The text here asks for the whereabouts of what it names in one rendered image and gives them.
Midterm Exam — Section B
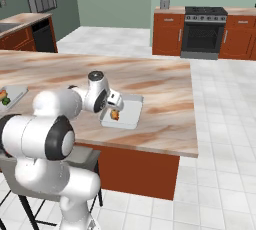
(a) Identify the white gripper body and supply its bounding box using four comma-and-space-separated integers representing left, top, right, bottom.
111, 95, 125, 113

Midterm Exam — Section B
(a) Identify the orange cooked food piece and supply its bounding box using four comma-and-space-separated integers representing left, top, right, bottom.
110, 108, 121, 122

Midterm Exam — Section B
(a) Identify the white tupperware container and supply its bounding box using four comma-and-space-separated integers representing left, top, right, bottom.
99, 93, 145, 131

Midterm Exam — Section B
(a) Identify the white large plate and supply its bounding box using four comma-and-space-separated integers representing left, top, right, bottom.
0, 84, 30, 111

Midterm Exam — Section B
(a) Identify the grey stool with black legs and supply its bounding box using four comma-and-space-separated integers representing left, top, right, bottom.
0, 145, 104, 230

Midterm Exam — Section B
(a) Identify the red-brown island cabinet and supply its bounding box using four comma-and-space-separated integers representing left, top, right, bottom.
75, 142, 181, 202

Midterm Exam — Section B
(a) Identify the red-brown base cabinet run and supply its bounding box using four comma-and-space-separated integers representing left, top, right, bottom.
152, 12, 186, 57
218, 15, 256, 62

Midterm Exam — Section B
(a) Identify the black dishwasher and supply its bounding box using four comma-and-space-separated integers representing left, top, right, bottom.
30, 18, 57, 54

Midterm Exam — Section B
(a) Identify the black and steel oven range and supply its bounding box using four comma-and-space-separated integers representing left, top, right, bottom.
180, 5, 229, 61

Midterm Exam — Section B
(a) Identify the silver toaster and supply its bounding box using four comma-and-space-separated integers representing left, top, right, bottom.
159, 0, 171, 10

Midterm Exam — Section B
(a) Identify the red-brown sink cabinet run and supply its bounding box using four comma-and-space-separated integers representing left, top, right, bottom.
0, 25, 37, 53

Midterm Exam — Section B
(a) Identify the steel sink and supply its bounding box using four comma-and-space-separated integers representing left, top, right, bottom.
0, 22, 22, 34

